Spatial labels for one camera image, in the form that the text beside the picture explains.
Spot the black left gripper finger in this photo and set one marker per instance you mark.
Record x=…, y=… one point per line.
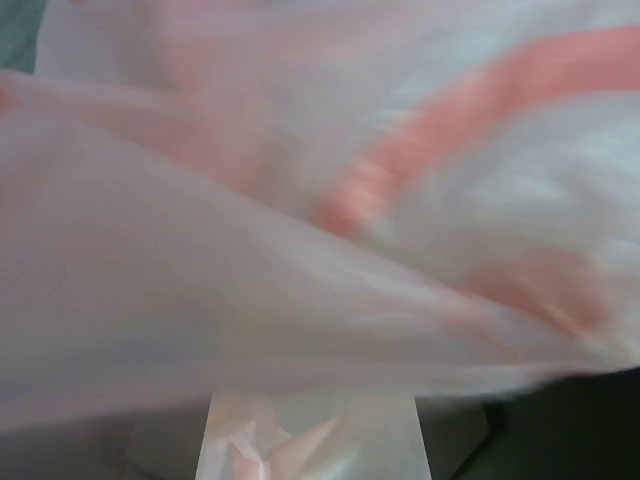
x=581, y=428

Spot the pink plastic bag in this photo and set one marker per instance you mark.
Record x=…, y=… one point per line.
x=311, y=213

